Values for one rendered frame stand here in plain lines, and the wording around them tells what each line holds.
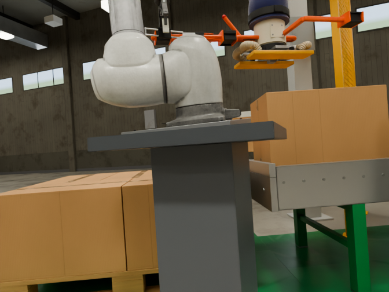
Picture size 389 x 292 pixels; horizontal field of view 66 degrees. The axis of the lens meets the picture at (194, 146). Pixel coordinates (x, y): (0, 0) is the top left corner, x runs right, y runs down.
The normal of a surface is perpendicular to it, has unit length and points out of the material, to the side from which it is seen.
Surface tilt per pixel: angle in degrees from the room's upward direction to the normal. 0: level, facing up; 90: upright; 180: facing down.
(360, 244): 90
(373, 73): 90
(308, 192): 90
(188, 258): 90
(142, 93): 128
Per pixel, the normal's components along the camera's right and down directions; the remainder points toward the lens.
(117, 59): -0.07, -0.11
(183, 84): 0.01, 0.22
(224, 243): -0.35, 0.02
